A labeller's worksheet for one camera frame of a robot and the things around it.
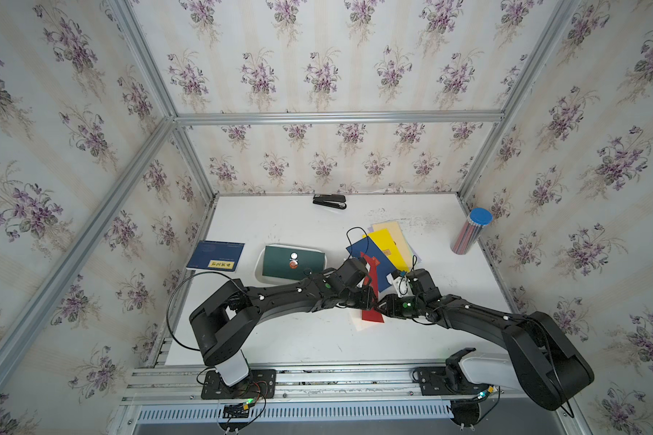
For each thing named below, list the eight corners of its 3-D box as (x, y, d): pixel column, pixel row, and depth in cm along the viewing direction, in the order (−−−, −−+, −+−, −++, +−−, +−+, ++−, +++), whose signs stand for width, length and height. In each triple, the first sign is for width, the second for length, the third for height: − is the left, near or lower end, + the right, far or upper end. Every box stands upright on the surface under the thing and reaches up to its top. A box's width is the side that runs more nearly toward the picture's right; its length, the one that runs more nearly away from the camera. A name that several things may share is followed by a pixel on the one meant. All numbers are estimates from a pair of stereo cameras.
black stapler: (313, 203, 120) (312, 197, 117) (315, 196, 122) (315, 190, 119) (345, 209, 117) (346, 203, 114) (347, 202, 120) (348, 196, 117)
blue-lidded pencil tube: (452, 254, 103) (475, 221, 87) (448, 242, 107) (469, 207, 91) (470, 255, 103) (496, 221, 87) (465, 242, 107) (489, 208, 91)
